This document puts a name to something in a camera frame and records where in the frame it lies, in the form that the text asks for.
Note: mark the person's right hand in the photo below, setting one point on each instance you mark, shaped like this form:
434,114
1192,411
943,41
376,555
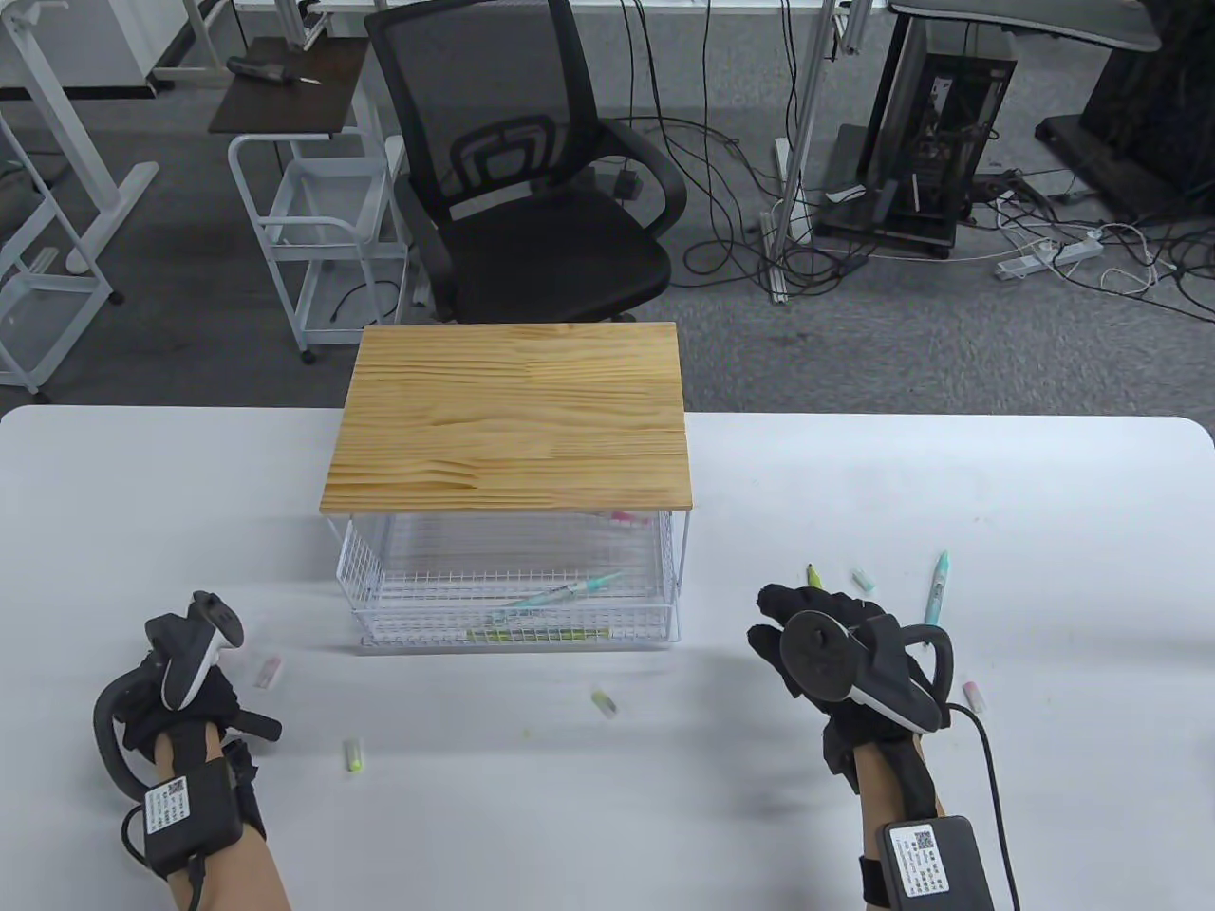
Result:
859,726

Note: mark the person's left hand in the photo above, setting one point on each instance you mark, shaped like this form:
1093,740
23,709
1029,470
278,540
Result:
218,702

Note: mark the pink highlighter cap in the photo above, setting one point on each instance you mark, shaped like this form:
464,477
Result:
974,695
270,672

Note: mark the teal highlighter cap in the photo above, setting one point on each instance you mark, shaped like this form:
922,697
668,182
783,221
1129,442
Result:
862,581

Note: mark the teal double-ended highlighter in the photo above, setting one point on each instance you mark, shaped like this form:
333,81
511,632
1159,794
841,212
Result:
938,584
560,596

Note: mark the pink double-ended highlighter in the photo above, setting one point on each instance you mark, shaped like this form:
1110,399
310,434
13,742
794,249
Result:
626,518

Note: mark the person's right forearm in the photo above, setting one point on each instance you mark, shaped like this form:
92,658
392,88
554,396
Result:
878,788

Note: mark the person's left forearm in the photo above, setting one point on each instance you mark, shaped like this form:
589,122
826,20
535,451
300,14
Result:
237,873

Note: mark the black tracking controller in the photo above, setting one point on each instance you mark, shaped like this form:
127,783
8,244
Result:
185,664
816,655

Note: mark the white power strip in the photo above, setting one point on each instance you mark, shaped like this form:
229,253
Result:
1049,256

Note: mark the white desk leg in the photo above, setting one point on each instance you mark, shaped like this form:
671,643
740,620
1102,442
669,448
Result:
114,204

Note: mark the black mesh office chair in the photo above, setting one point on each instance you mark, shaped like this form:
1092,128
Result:
541,251

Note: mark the black power adapter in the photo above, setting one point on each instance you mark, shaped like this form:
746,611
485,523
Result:
626,180

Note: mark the dark brown side table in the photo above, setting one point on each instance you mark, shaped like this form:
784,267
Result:
285,100

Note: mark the black computer tower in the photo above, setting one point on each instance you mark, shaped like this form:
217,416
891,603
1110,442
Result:
949,123

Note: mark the black machine base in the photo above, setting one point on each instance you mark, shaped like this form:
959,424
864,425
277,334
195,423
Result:
1149,123

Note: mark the grey standing desk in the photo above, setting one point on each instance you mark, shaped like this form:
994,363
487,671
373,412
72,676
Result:
1044,24

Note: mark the aluminium profile post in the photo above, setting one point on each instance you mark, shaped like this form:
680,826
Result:
796,190

